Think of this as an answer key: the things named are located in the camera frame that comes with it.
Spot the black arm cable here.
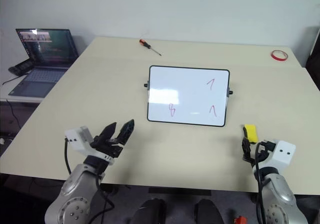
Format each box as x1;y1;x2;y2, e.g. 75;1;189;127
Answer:
253;142;266;224
63;136;115;224

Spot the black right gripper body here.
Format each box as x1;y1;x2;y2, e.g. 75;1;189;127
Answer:
250;140;276;163

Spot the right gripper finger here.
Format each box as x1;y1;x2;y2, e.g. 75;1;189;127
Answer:
241;125;252;163

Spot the orange black handled screwdriver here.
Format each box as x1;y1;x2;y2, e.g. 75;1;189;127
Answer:
139;39;163;57

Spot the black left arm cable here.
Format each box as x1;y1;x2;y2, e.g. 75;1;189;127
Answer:
63;136;115;224

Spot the yellow board eraser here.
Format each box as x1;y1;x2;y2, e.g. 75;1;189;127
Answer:
243;124;259;144

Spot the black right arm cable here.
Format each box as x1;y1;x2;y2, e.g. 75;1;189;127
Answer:
253;142;266;224

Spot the dark rounded shape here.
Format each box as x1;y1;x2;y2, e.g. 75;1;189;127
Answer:
129;197;167;224
194;198;225;224

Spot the black table frame bar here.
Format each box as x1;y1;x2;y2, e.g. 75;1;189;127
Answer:
148;187;212;197

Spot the black handheld device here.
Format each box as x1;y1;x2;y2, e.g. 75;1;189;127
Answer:
7;58;36;77

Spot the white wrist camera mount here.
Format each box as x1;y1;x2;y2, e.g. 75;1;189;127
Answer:
257;140;297;170
64;126;116;163

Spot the black floor cable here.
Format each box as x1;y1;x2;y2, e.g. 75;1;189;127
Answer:
5;99;23;136

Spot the black chair back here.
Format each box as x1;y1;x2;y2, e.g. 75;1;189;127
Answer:
305;26;320;92

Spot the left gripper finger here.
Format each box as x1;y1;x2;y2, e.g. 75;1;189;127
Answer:
117;119;136;145
96;122;118;145

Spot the black framed whiteboard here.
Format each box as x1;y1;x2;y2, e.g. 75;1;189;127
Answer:
143;65;233;128

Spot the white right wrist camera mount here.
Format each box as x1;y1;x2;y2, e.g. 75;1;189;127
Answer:
257;140;297;170

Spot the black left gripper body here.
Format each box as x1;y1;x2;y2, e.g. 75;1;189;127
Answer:
89;136;125;159

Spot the open dark laptop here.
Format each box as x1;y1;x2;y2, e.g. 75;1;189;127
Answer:
8;28;80;98

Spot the red tape roll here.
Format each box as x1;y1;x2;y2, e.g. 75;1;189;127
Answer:
270;49;289;62

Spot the white side desk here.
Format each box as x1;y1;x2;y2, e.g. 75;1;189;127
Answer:
0;31;85;104

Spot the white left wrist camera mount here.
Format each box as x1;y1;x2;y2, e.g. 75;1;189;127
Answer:
64;126;116;163

